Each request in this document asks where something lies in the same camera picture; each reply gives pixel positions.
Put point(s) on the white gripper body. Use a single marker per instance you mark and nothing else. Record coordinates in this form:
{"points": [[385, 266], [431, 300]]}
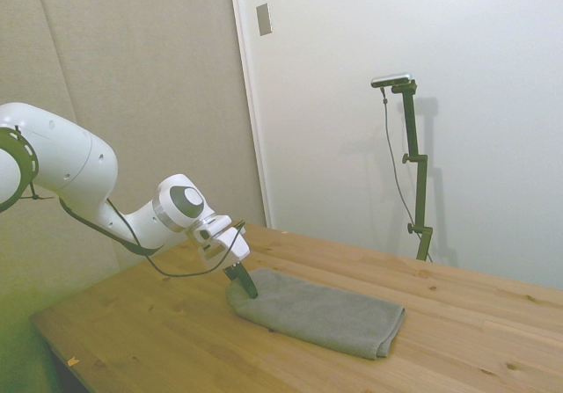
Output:
{"points": [[235, 245]]}

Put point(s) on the black camera stand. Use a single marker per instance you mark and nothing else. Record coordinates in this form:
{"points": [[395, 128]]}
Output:
{"points": [[413, 138]]}

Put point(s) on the white vertical wall trim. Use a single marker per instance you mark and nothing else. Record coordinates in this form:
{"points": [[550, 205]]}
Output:
{"points": [[250, 103]]}

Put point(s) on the grey stereo camera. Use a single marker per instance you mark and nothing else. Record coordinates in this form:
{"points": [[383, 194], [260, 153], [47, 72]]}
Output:
{"points": [[391, 80]]}

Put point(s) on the grey towel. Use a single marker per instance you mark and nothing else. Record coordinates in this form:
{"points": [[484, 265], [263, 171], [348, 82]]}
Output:
{"points": [[316, 314]]}

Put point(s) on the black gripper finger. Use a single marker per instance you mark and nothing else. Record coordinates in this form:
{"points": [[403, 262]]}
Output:
{"points": [[246, 283], [230, 275]]}

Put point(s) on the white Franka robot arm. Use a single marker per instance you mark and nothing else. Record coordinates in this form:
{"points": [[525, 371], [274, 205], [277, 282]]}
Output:
{"points": [[66, 155]]}

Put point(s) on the grey wall switch plate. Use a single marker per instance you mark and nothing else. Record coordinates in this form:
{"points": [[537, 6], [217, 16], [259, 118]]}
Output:
{"points": [[264, 19]]}

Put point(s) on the small orange tape piece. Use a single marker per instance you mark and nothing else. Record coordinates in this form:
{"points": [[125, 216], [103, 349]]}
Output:
{"points": [[72, 360]]}

